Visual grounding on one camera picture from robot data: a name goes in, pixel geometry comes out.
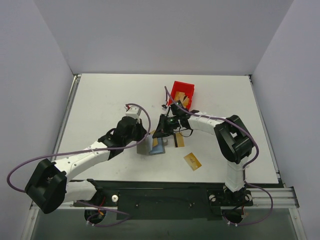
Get gold card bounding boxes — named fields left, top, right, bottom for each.
left=173, top=132, right=185, bottom=148
left=183, top=152, right=202, bottom=171
left=152, top=137, right=164, bottom=148

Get grey card holder wallet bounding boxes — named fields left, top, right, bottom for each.
left=136, top=135, right=168, bottom=156

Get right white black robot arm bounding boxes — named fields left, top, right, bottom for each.
left=152, top=103, right=260, bottom=205

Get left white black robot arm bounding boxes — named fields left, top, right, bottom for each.
left=24, top=116, right=147, bottom=214

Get gold cards in bin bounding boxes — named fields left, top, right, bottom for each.
left=174, top=91, right=191, bottom=109

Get red plastic bin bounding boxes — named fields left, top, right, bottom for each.
left=170, top=81, right=195, bottom=110

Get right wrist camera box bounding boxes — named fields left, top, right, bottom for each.
left=161, top=104, right=171, bottom=114

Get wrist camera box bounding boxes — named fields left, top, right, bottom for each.
left=161, top=104, right=171, bottom=114
left=125, top=106, right=142, bottom=120

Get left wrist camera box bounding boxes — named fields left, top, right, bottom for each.
left=125, top=106, right=142, bottom=120

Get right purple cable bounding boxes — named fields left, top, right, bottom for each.
left=164, top=86, right=274, bottom=228

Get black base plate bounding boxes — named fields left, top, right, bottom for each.
left=88, top=179, right=253, bottom=221

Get aluminium table frame rail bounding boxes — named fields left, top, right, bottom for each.
left=21, top=73, right=82, bottom=240

